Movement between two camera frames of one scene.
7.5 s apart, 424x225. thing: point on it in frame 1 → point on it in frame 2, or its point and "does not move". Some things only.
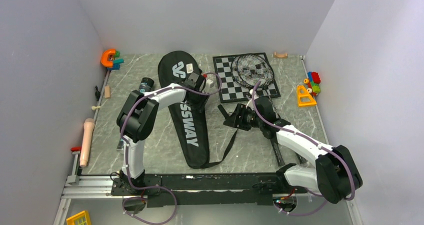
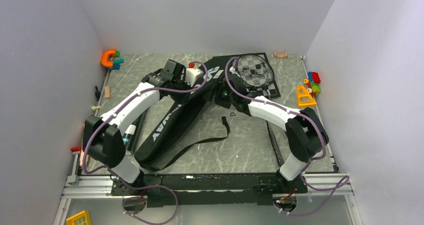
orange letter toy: x=104 y=59 does not move
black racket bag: x=191 y=116 → x=162 y=143
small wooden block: x=107 y=91 does not move
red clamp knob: x=76 y=148 does not move
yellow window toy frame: x=70 y=220 does not move
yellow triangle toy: x=305 y=94 does not move
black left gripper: x=200 y=106 → x=186 y=96
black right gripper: x=234 y=120 → x=218 y=85
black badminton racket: x=256 y=71 does not move
